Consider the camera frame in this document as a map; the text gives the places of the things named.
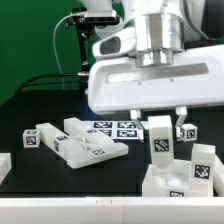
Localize black camera on stand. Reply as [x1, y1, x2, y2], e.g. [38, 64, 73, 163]
[65, 7, 121, 91]

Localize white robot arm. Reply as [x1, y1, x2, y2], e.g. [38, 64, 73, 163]
[79, 0, 224, 136]

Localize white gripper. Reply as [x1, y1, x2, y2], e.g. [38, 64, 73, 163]
[88, 45, 224, 142]

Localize white chair seat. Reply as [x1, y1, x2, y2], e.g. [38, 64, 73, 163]
[142, 159, 213, 197]

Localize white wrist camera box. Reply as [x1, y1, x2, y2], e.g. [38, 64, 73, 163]
[92, 27, 137, 60]

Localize white left fence rail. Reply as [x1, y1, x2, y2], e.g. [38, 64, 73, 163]
[0, 153, 12, 184]

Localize white front fence rail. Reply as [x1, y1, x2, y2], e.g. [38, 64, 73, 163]
[0, 197, 224, 224]

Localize white chair back frame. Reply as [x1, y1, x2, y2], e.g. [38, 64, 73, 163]
[36, 118, 129, 169]

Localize white camera cable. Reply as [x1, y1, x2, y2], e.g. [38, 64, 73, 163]
[52, 13, 76, 90]

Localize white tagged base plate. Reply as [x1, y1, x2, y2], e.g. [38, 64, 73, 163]
[85, 121, 148, 140]

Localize white tagged cube nut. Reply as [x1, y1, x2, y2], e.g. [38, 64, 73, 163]
[181, 123, 198, 142]
[23, 129, 40, 148]

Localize black base cables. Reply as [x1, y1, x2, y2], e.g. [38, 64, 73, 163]
[15, 73, 91, 94]

